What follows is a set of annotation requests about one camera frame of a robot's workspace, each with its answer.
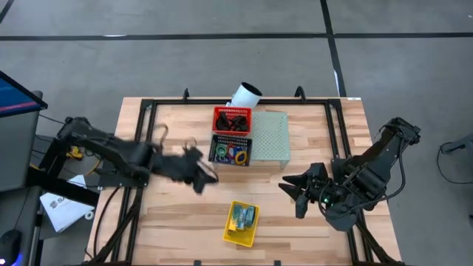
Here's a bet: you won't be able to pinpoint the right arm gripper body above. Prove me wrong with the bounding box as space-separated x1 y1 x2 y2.
304 162 337 204

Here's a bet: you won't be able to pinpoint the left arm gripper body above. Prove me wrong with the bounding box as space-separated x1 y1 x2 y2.
160 146 204 184

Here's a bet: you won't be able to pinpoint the black slotted plastic basket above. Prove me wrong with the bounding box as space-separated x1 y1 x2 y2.
208 134 253 167

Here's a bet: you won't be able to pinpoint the red slotted plastic basket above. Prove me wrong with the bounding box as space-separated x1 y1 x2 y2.
211 106 253 137

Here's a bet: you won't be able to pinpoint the yellow slotted plastic basket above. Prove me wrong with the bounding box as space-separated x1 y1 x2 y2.
222 200 261 248

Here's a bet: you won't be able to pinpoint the black desk bar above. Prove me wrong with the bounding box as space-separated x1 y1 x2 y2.
25 166 101 208

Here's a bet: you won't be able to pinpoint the dark grey desk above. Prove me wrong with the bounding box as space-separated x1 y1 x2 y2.
0 184 42 266

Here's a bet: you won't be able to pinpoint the grey desk cabinet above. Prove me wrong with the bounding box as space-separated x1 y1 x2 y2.
0 109 42 193

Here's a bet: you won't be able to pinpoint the white cylindrical tube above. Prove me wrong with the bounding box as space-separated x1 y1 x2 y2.
225 81 263 110

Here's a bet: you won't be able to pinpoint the small white paper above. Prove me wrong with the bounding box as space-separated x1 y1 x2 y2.
66 174 88 189

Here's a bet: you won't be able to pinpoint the white paper sheets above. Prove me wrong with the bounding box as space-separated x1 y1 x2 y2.
38 191 95 233

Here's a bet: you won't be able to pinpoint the grey floor stand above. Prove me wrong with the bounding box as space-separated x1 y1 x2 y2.
451 132 473 153

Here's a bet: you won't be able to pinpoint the computer monitor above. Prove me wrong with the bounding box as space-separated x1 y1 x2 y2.
0 69 49 119

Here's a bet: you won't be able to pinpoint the black computer mouse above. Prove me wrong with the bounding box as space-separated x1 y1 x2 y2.
0 228 23 265

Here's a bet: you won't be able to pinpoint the black aluminium table frame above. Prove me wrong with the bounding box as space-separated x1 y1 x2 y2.
84 86 404 266

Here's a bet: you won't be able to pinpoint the yellow cable connector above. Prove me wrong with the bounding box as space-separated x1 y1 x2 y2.
65 146 84 161

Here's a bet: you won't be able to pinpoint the black floor cable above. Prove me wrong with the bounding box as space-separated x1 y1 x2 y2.
437 141 473 185

